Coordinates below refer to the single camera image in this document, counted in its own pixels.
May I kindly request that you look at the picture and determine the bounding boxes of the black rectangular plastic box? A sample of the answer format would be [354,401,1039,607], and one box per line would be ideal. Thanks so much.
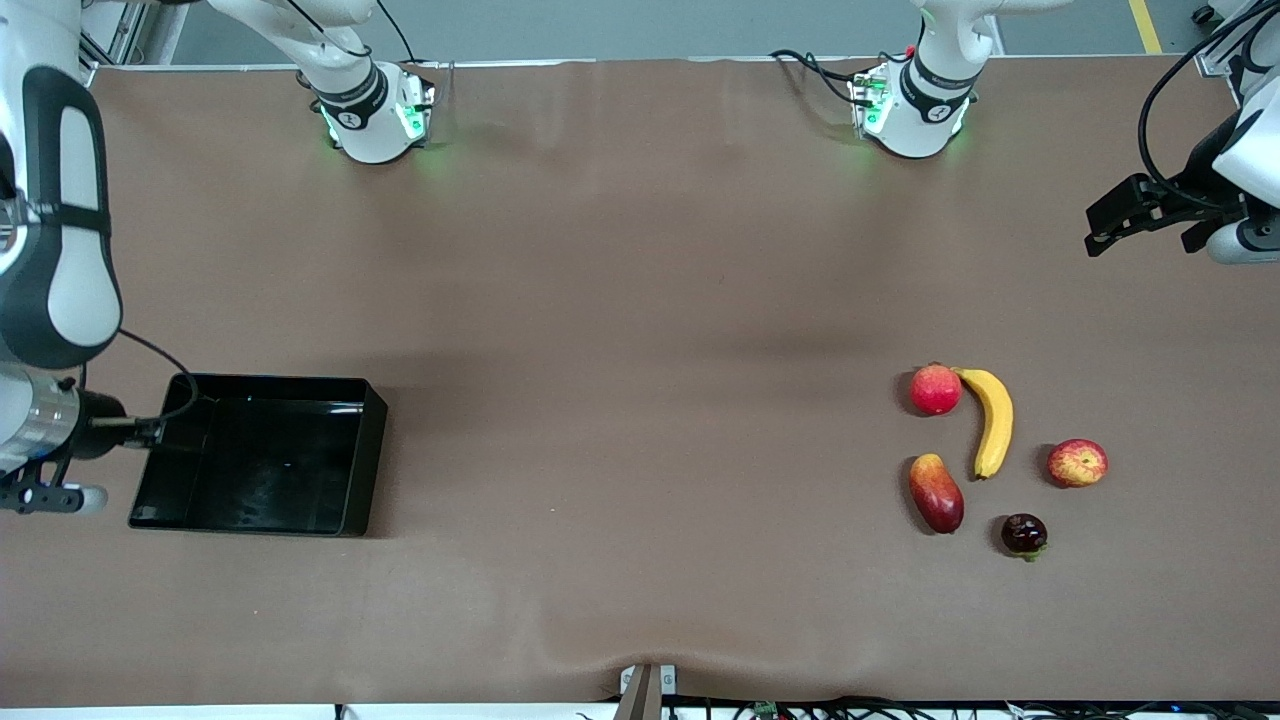
[128,374,389,538]

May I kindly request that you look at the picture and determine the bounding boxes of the yellow banana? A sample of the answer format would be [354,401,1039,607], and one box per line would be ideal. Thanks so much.
[950,367,1015,481]

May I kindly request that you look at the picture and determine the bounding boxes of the red and yellow apple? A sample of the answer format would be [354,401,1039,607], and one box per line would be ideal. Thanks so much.
[1047,438,1109,489]

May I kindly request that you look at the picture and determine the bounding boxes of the dark purple mangosteen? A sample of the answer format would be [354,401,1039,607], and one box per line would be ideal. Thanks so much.
[1001,513,1049,561]

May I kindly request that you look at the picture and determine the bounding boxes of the red and yellow mango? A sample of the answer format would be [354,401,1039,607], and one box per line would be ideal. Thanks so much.
[908,453,966,535]

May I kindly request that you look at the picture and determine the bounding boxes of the brown table cover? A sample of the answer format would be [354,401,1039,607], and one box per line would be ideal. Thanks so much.
[0,55,1280,707]

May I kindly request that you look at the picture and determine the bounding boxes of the aluminium frame profile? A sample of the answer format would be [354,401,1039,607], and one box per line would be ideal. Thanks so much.
[80,0,186,73]
[1195,0,1280,77]

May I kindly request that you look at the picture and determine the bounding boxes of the black left base cables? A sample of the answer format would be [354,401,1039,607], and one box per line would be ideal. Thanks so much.
[770,48,891,109]

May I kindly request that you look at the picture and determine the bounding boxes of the black right base cable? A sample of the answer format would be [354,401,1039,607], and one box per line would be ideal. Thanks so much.
[375,0,417,66]

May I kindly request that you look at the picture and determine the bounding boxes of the grey table clamp bracket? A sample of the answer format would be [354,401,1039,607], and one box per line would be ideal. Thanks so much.
[618,663,679,720]

